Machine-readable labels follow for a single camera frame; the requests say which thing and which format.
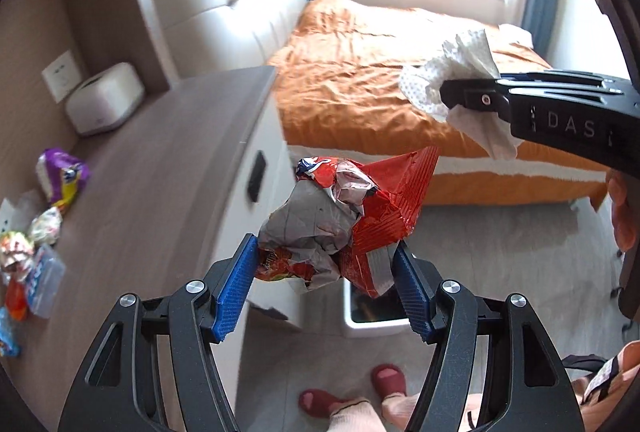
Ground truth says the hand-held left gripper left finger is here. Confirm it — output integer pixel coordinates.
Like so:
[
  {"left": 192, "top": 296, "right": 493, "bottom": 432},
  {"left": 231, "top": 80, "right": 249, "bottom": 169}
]
[{"left": 57, "top": 234, "right": 261, "bottom": 432}]

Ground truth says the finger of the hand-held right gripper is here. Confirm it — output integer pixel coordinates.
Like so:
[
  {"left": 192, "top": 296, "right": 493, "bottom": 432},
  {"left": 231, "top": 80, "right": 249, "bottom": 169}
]
[
  {"left": 439, "top": 78, "right": 621, "bottom": 123},
  {"left": 497, "top": 70, "right": 627, "bottom": 89}
]

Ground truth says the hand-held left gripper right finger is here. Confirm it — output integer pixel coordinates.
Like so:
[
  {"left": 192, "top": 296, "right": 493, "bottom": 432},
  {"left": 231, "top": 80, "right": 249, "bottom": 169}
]
[{"left": 392, "top": 242, "right": 586, "bottom": 432}]

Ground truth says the white paper towel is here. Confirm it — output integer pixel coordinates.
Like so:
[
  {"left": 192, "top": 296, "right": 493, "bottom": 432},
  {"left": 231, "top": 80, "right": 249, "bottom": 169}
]
[{"left": 398, "top": 28, "right": 518, "bottom": 161}]

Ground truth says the white trash bin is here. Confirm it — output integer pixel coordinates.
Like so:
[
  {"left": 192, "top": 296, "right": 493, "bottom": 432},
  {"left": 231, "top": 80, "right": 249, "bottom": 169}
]
[{"left": 342, "top": 284, "right": 410, "bottom": 339}]

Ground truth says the red snack wrapper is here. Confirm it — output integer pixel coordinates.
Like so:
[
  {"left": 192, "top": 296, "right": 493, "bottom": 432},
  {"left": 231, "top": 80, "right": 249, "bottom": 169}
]
[{"left": 255, "top": 146, "right": 441, "bottom": 300}]

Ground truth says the person's right hand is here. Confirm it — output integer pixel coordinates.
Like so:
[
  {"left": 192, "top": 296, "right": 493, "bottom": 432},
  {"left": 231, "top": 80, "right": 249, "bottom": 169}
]
[{"left": 606, "top": 172, "right": 640, "bottom": 255}]

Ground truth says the dark red slipper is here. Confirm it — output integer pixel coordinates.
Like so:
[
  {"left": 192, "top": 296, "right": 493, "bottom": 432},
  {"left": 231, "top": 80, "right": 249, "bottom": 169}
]
[
  {"left": 298, "top": 388, "right": 347, "bottom": 419},
  {"left": 370, "top": 363, "right": 407, "bottom": 399}
]

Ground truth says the bed with orange cover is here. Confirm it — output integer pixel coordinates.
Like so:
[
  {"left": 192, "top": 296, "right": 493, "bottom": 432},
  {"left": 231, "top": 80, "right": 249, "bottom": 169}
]
[{"left": 266, "top": 0, "right": 610, "bottom": 209}]

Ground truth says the person's right leg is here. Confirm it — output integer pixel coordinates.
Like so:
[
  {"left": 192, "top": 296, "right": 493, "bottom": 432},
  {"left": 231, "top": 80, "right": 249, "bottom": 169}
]
[{"left": 381, "top": 391, "right": 437, "bottom": 432}]

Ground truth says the person's leg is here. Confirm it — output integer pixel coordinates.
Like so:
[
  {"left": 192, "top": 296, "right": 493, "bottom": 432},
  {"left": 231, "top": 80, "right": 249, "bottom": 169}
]
[
  {"left": 327, "top": 399, "right": 387, "bottom": 432},
  {"left": 381, "top": 391, "right": 437, "bottom": 432}
]

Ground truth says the person's left leg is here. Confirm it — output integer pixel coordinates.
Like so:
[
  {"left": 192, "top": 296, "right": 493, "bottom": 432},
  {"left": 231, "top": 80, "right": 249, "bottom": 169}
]
[{"left": 327, "top": 399, "right": 387, "bottom": 432}]

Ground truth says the white patterned snack packet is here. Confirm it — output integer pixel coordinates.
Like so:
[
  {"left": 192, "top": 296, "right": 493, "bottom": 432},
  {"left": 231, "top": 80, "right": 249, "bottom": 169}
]
[{"left": 27, "top": 207, "right": 64, "bottom": 246}]

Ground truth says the purple yellow snack packet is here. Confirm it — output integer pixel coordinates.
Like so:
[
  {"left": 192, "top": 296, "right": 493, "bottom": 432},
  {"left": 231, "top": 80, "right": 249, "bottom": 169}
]
[{"left": 35, "top": 148, "right": 92, "bottom": 214}]

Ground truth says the person's pink patterned clothing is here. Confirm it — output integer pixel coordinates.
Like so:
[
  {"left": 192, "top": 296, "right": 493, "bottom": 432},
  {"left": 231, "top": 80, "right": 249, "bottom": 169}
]
[{"left": 560, "top": 344, "right": 640, "bottom": 432}]

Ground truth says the orange snack packet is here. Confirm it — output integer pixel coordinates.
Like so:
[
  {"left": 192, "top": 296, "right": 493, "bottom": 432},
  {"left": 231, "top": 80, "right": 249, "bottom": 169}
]
[{"left": 5, "top": 281, "right": 29, "bottom": 322}]

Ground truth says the red white snack packet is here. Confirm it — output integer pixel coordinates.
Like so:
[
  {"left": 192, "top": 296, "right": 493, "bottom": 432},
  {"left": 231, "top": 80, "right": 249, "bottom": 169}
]
[{"left": 0, "top": 232, "right": 36, "bottom": 284}]

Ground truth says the blue snack packet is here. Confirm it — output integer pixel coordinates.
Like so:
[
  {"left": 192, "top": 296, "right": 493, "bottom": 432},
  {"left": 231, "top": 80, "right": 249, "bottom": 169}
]
[{"left": 0, "top": 307, "right": 22, "bottom": 359}]

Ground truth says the white tissue box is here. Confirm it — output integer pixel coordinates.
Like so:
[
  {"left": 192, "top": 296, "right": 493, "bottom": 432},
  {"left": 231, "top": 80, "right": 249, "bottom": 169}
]
[{"left": 65, "top": 63, "right": 146, "bottom": 137}]

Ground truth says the cream padded headboard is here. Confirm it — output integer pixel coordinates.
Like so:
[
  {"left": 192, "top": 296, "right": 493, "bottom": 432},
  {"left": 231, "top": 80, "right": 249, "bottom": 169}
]
[{"left": 142, "top": 0, "right": 309, "bottom": 86}]

